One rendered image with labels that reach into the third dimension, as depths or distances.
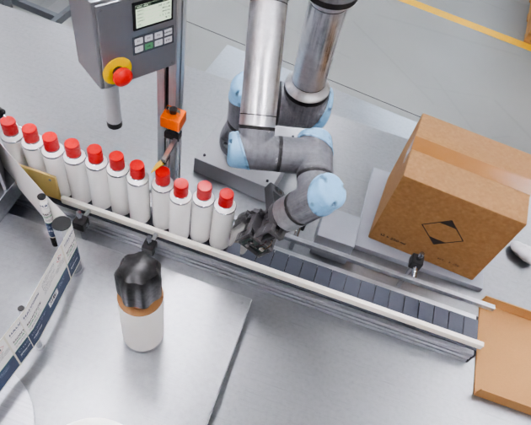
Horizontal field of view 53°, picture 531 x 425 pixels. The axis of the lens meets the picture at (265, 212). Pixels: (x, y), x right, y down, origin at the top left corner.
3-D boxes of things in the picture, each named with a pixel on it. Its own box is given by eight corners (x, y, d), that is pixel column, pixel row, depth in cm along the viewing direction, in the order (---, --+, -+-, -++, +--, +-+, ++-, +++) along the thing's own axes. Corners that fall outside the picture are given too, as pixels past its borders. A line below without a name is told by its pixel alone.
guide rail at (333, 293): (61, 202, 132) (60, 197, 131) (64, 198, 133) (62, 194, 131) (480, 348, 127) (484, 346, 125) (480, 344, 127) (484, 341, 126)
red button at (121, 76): (107, 66, 98) (115, 75, 97) (126, 59, 100) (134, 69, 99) (109, 82, 101) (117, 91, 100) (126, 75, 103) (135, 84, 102)
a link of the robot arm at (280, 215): (289, 185, 112) (316, 207, 115) (276, 192, 115) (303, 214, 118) (279, 212, 107) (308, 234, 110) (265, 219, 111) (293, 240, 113)
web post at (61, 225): (59, 272, 123) (45, 228, 108) (69, 256, 126) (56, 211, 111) (77, 279, 123) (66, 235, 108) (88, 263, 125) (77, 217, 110)
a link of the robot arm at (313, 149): (283, 121, 110) (281, 166, 105) (336, 126, 111) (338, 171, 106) (278, 142, 117) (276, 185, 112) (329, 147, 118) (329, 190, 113)
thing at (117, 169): (107, 212, 134) (99, 159, 118) (117, 197, 137) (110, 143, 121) (126, 219, 134) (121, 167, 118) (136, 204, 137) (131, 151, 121)
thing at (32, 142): (29, 188, 135) (11, 131, 119) (40, 174, 138) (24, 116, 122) (49, 195, 135) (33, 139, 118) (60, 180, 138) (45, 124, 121)
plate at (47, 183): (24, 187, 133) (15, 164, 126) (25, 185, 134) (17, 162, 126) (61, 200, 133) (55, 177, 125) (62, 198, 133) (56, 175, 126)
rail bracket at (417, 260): (389, 302, 138) (413, 271, 125) (394, 278, 142) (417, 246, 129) (401, 306, 138) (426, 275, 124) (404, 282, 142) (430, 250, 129)
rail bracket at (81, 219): (76, 242, 134) (69, 214, 124) (88, 223, 138) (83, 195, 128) (88, 246, 134) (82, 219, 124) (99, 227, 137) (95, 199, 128)
